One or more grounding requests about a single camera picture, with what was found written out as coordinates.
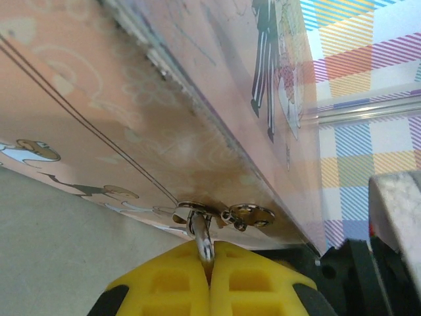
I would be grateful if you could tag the aluminium frame post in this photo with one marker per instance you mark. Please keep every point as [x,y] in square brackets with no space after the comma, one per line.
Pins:
[368,110]

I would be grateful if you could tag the pink wedding tin box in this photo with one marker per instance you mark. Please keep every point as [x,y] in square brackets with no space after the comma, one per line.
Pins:
[98,98]

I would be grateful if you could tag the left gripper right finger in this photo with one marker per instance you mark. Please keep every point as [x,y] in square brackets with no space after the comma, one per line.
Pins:
[256,283]

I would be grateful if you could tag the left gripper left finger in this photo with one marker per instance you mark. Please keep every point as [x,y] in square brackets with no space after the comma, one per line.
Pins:
[164,283]

